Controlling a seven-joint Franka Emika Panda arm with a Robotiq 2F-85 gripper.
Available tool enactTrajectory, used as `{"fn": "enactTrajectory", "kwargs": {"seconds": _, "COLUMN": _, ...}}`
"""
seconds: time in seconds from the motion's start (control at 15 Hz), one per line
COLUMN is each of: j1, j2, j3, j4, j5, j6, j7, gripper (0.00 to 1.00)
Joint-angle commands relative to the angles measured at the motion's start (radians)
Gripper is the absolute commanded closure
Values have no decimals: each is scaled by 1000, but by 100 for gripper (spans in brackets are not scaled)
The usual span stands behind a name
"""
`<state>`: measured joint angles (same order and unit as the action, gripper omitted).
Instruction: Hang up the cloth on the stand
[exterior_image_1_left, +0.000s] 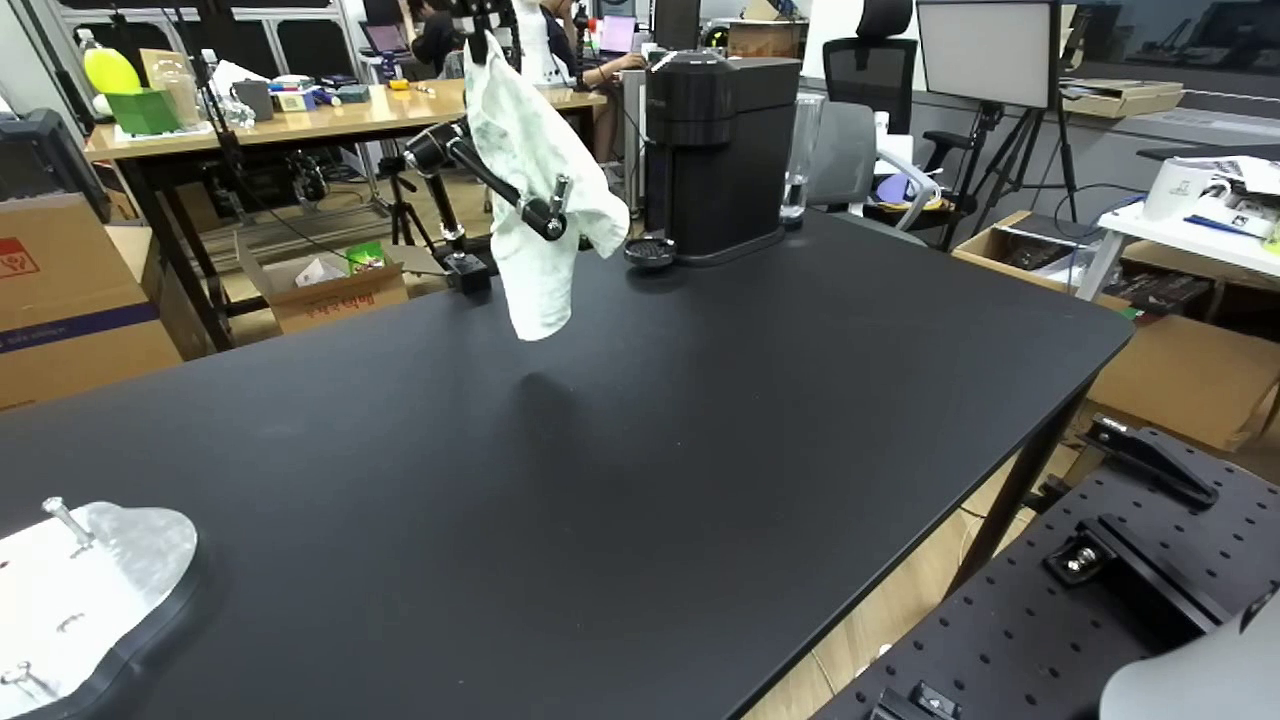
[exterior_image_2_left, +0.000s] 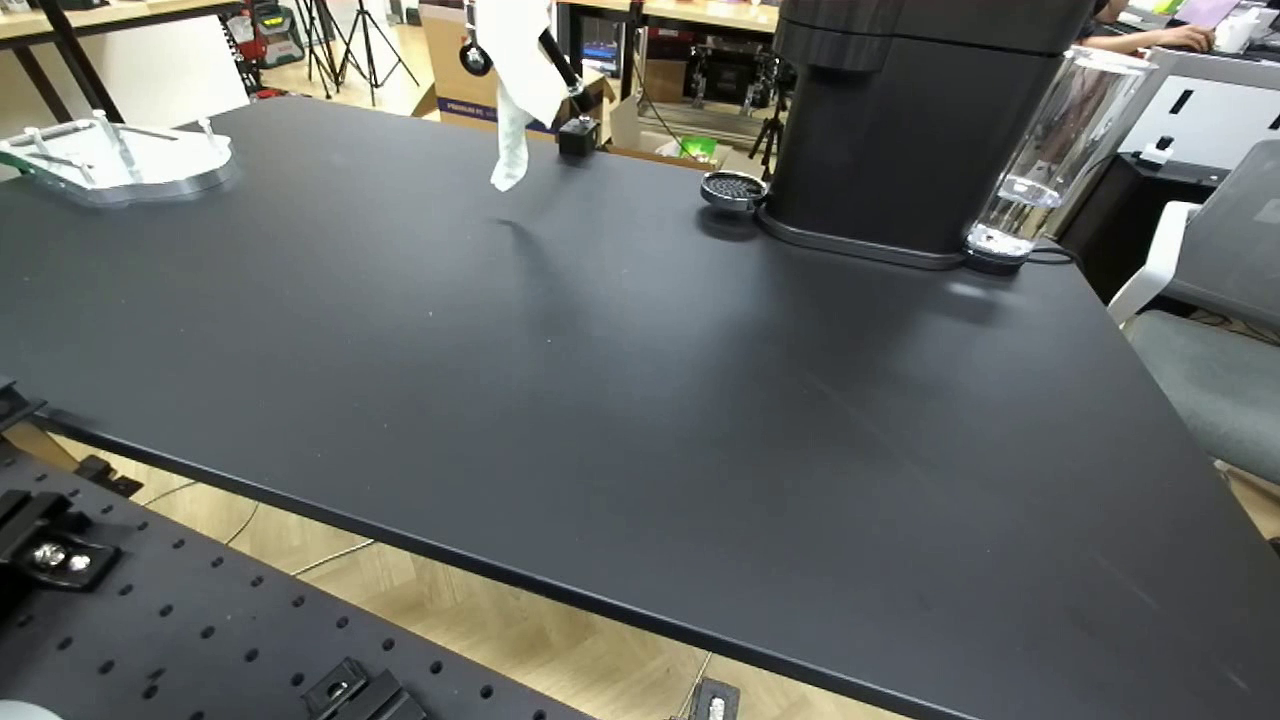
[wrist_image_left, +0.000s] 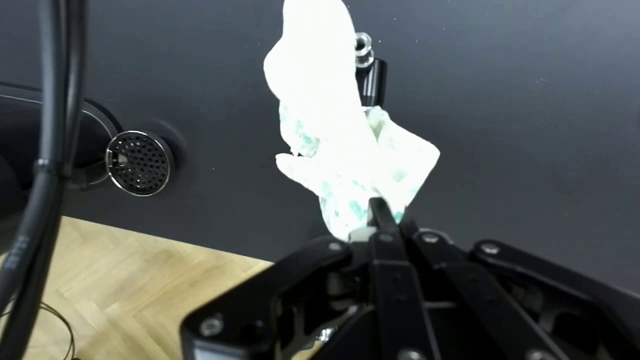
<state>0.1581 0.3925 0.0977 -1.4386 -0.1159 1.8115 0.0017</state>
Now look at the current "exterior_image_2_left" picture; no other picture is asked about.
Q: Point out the white cloth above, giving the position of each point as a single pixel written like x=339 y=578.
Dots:
x=515 y=94

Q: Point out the small round black cap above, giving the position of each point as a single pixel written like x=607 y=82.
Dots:
x=734 y=189

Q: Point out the long wooden table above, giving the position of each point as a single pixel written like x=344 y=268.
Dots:
x=695 y=15

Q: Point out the black coffee machine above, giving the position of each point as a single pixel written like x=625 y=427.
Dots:
x=922 y=123

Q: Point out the black perforated breadboard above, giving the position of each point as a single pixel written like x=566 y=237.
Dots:
x=201 y=624

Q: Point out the white flat panel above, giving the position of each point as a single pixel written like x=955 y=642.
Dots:
x=175 y=67

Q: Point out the grey office chair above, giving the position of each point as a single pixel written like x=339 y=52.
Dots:
x=1206 y=320

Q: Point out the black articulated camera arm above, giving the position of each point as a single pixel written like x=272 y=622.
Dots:
x=577 y=128

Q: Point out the small black slotted bracket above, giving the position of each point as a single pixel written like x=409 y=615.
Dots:
x=361 y=689

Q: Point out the black mount with bolt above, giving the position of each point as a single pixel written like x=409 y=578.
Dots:
x=55 y=553

